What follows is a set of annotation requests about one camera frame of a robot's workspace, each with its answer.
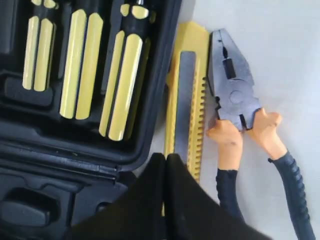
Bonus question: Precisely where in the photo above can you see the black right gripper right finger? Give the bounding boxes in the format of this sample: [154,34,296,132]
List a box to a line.
[164,153,269,240]

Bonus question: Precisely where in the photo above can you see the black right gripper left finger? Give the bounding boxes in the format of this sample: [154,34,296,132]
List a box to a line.
[65,153,166,240]

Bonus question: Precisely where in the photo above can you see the yellow black utility knife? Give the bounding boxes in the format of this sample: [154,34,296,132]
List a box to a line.
[159,21,211,218]

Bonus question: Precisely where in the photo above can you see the black plastic tool case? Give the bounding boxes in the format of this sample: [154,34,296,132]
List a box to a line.
[0,0,182,240]

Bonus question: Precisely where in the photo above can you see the left yellow black screwdriver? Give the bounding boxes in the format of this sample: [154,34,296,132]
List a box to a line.
[22,0,59,92]

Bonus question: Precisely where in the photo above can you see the orange black handled pliers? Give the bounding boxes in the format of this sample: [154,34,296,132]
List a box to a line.
[207,28,316,240]

